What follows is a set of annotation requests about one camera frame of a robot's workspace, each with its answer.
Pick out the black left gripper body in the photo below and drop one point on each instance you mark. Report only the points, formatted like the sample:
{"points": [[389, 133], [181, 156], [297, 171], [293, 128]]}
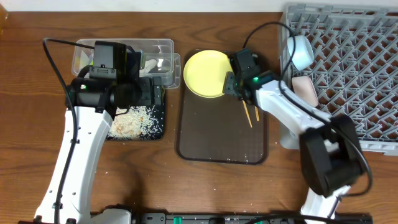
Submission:
{"points": [[156, 90]]}

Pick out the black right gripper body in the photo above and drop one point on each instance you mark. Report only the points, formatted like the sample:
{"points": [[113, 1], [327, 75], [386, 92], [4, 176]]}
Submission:
{"points": [[230, 86]]}

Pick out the wooden chopstick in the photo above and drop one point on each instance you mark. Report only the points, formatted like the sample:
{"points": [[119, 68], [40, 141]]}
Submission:
{"points": [[257, 113], [247, 113]]}

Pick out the white tissue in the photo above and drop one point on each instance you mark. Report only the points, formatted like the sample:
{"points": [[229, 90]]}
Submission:
{"points": [[149, 65]]}

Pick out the yellow plate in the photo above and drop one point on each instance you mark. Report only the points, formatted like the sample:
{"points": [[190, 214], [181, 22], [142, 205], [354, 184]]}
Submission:
{"points": [[205, 72]]}

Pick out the white pink bowl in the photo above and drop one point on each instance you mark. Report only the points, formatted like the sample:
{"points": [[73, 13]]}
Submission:
{"points": [[304, 88]]}

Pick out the light blue bowl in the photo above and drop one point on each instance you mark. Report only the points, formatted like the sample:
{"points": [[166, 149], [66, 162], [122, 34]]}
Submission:
{"points": [[300, 51]]}

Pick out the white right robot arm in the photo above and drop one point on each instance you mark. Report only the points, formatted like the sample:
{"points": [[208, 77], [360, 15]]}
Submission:
{"points": [[330, 152]]}

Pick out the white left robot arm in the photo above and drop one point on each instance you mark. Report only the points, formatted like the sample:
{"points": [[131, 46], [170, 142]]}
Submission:
{"points": [[92, 108]]}

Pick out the black food waste tray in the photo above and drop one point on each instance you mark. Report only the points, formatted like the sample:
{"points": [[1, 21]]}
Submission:
{"points": [[155, 130]]}

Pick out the clear plastic waste bin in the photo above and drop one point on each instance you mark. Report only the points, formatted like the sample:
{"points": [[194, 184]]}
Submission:
{"points": [[162, 50]]}

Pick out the grey dishwasher rack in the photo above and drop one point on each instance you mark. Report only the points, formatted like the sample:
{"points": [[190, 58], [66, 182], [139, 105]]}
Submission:
{"points": [[355, 66]]}

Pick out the pile of rice and peanuts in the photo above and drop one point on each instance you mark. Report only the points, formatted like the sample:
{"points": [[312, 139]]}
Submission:
{"points": [[133, 123]]}

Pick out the dark brown serving tray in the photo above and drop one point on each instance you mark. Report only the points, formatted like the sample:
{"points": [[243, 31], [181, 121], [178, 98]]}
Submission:
{"points": [[217, 130]]}

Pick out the black rail at table edge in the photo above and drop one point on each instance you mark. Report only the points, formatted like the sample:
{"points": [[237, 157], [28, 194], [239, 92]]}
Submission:
{"points": [[278, 218]]}

